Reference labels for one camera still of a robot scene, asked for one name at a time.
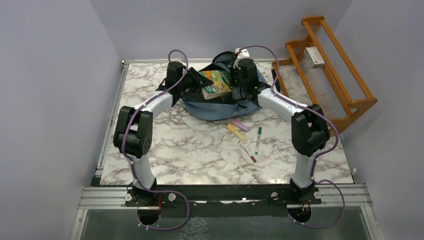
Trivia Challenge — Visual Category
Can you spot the small white box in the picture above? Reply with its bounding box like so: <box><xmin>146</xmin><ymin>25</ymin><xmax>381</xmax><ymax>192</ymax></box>
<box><xmin>304</xmin><ymin>46</ymin><xmax>326</xmax><ymax>69</ymax></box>

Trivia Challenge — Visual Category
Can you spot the red marker pen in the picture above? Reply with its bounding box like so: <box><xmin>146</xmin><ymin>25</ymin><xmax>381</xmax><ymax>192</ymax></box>
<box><xmin>238</xmin><ymin>140</ymin><xmax>257</xmax><ymax>163</ymax></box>

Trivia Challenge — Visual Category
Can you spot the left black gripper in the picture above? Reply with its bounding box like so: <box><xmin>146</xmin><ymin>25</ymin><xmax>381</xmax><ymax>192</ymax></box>
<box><xmin>177</xmin><ymin>66</ymin><xmax>214</xmax><ymax>94</ymax></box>

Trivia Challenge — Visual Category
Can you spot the orange wooden rack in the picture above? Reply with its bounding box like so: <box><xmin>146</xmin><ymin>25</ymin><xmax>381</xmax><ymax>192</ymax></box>
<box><xmin>271</xmin><ymin>15</ymin><xmax>378</xmax><ymax>133</ymax></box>

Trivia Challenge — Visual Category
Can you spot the green treehouse book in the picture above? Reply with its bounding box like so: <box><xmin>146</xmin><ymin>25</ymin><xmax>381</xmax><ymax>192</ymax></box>
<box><xmin>199</xmin><ymin>70</ymin><xmax>232</xmax><ymax>100</ymax></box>

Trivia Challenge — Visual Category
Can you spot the pink highlighter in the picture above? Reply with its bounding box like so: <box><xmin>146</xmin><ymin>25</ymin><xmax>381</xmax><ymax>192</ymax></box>
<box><xmin>228</xmin><ymin>119</ymin><xmax>250</xmax><ymax>132</ymax></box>

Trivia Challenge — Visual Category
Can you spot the black metal base rail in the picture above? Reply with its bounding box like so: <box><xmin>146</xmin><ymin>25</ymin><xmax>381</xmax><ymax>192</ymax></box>
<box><xmin>124</xmin><ymin>184</ymin><xmax>322</xmax><ymax>218</ymax></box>

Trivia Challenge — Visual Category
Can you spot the green marker pen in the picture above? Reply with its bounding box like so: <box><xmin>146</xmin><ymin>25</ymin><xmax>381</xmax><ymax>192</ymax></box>
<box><xmin>255</xmin><ymin>127</ymin><xmax>263</xmax><ymax>155</ymax></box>

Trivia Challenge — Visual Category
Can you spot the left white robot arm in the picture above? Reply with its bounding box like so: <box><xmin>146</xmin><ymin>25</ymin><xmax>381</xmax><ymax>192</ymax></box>
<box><xmin>113</xmin><ymin>61</ymin><xmax>213</xmax><ymax>206</ymax></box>

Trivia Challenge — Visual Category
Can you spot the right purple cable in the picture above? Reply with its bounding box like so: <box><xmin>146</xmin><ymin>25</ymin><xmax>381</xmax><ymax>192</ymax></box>
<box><xmin>236</xmin><ymin>45</ymin><xmax>347</xmax><ymax>230</ymax></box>

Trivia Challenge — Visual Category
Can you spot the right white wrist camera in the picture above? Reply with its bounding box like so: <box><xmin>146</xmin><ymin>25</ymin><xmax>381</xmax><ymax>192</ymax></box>
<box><xmin>232</xmin><ymin>48</ymin><xmax>251</xmax><ymax>69</ymax></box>

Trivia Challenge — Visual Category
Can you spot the purple cable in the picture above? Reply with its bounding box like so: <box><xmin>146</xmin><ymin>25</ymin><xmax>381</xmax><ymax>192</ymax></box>
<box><xmin>236</xmin><ymin>45</ymin><xmax>347</xmax><ymax>230</ymax></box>
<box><xmin>121</xmin><ymin>49</ymin><xmax>191</xmax><ymax>232</ymax></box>

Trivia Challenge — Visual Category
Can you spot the blue student backpack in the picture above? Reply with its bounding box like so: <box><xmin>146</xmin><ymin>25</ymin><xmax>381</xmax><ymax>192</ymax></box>
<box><xmin>181</xmin><ymin>51</ymin><xmax>260</xmax><ymax>121</ymax></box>

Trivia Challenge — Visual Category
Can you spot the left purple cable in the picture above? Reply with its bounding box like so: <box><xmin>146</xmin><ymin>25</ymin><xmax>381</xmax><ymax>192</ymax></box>
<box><xmin>121</xmin><ymin>49</ymin><xmax>191</xmax><ymax>232</ymax></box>

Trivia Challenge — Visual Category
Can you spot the yellow orange highlighter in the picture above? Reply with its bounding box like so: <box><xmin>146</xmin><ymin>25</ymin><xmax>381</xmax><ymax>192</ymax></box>
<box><xmin>226</xmin><ymin>123</ymin><xmax>247</xmax><ymax>143</ymax></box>

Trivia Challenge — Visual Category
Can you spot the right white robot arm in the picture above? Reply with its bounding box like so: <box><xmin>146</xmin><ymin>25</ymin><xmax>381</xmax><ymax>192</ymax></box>
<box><xmin>230</xmin><ymin>58</ymin><xmax>330</xmax><ymax>204</ymax></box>

